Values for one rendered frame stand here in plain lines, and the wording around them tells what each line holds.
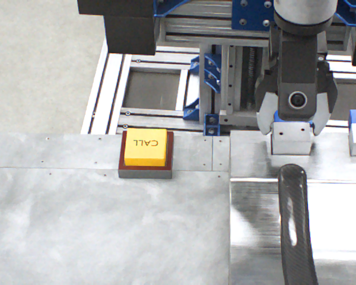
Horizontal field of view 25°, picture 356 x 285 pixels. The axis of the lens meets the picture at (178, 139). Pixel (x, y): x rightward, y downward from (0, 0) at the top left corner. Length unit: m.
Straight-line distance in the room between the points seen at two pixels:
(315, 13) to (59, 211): 0.48
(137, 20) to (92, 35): 1.23
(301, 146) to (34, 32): 1.73
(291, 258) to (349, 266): 0.07
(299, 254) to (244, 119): 0.90
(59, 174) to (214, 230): 0.25
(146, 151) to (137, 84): 1.01
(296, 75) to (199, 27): 0.61
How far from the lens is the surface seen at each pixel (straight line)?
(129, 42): 1.49
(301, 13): 0.95
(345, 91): 2.20
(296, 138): 1.10
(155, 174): 1.19
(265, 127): 1.10
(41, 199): 1.20
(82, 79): 2.53
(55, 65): 2.59
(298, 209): 1.07
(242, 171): 1.09
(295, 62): 0.98
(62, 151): 1.25
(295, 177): 1.10
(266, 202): 1.07
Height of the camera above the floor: 1.73
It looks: 48 degrees down
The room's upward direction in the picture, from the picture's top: 2 degrees counter-clockwise
